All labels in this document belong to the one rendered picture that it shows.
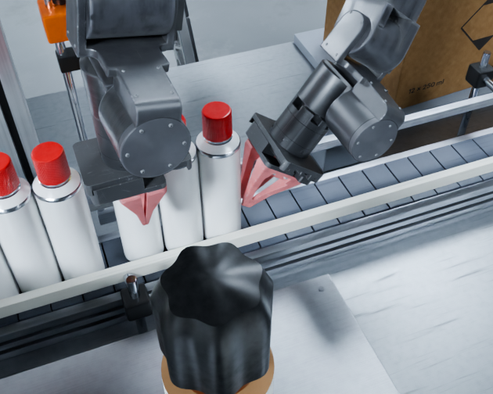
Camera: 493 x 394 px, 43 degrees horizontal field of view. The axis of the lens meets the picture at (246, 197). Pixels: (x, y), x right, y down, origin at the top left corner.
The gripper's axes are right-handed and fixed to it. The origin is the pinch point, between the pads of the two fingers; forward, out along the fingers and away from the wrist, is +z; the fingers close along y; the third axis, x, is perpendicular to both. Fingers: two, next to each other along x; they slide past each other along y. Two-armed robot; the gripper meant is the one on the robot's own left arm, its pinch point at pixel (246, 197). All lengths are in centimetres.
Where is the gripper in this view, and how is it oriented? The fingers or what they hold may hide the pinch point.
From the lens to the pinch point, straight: 79.2
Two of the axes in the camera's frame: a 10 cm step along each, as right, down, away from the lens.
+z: -5.6, 7.2, 4.0
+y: 3.7, 6.5, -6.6
